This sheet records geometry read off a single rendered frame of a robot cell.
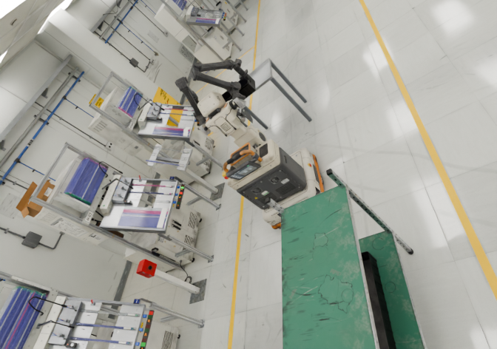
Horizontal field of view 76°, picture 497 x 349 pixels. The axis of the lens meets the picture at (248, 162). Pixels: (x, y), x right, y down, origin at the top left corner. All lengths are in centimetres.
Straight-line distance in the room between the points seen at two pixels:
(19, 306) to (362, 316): 267
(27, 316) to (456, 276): 318
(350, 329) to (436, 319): 99
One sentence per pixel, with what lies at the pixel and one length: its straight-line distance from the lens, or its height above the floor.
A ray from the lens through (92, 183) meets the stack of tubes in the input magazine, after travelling 389.
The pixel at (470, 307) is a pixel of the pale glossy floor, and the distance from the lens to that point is 243.
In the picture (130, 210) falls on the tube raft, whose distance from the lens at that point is 383.
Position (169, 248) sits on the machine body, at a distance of 397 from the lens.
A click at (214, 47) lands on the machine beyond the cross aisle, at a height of 43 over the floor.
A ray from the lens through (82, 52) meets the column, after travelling 662.
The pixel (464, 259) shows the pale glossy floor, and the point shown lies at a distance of 251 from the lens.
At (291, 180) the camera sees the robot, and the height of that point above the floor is 47.
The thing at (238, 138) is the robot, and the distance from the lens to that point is 302.
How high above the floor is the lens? 229
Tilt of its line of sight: 32 degrees down
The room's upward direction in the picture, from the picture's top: 51 degrees counter-clockwise
